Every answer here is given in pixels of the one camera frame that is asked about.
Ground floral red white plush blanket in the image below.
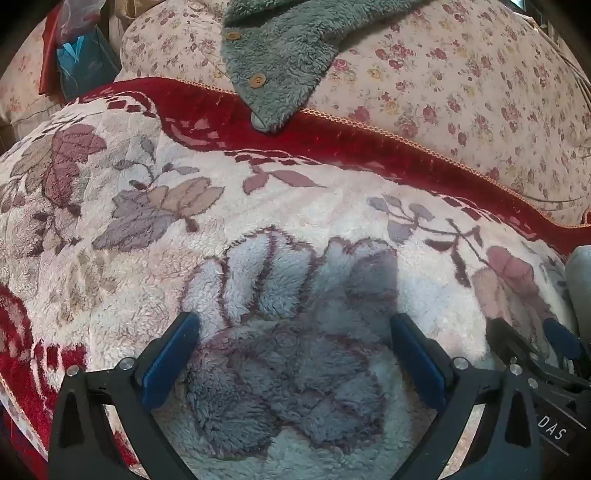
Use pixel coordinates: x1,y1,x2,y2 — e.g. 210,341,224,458
0,78,591,480

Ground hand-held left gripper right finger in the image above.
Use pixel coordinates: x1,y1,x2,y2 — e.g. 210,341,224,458
390,313,542,480

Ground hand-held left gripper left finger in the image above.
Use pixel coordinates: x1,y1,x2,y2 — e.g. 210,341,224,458
48,311,201,480

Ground light blue pants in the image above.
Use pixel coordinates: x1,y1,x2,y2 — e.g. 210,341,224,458
566,247,591,324

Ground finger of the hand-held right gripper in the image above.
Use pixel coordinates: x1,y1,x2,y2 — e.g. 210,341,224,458
487,318,540,372
543,318,590,370

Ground blue bag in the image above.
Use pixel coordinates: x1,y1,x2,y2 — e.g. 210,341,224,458
56,25,122,100

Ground grey fleece jacket with buttons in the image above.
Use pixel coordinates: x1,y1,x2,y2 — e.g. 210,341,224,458
222,0,435,136

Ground clear plastic bag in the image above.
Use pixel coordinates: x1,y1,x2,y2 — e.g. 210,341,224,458
59,0,108,43

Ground floral beige quilt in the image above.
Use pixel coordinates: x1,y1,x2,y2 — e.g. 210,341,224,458
121,0,591,227

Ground floral beige pillow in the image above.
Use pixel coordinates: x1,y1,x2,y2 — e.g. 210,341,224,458
0,18,61,134

